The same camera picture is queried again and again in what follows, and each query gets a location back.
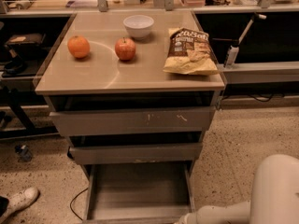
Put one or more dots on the white bottle with rod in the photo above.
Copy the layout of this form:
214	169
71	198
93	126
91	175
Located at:
233	50

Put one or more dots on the small dark floor object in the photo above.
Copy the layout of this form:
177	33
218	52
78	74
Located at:
23	152

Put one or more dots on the grey bottom drawer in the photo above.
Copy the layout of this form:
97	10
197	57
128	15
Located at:
138	193

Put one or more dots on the red apple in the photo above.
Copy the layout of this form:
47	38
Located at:
125	49

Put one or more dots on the black office chair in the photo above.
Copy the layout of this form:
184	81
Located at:
26	51

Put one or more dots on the orange fruit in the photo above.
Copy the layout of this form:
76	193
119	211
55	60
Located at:
78	46

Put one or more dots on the white shoe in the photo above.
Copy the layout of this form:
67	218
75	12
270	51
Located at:
17	202

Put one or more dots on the grey top drawer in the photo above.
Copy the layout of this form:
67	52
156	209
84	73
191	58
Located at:
129	121

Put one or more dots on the chips bag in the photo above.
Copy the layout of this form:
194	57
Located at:
189	53

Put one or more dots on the grey middle drawer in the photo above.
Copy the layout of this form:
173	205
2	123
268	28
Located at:
136	153

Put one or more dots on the grey drawer cabinet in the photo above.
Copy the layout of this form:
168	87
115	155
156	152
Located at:
103	82

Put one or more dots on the grey drawer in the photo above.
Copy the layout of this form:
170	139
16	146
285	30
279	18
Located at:
129	121
136	153
138	193

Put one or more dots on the white bowl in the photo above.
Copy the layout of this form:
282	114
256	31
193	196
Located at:
138	26

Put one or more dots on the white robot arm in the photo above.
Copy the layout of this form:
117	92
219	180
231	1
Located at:
274	198

